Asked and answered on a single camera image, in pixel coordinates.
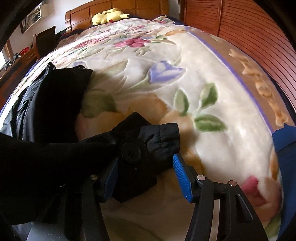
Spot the black trench coat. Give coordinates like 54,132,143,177
1,63,180,225

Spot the blue folded garment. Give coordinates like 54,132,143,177
273,124,295,240

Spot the floral bed blanket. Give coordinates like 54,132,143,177
1,16,295,240

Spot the wooden desk cabinet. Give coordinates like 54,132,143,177
1,48,37,108

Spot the wooden louvered wardrobe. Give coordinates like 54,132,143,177
179,0,295,105

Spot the dark wooden chair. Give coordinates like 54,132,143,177
33,26,56,60

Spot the wooden headboard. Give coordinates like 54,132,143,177
65,0,170,32

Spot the yellow plush toy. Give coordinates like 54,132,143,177
92,8,129,26

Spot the white wall shelf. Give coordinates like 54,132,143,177
20,4,49,34

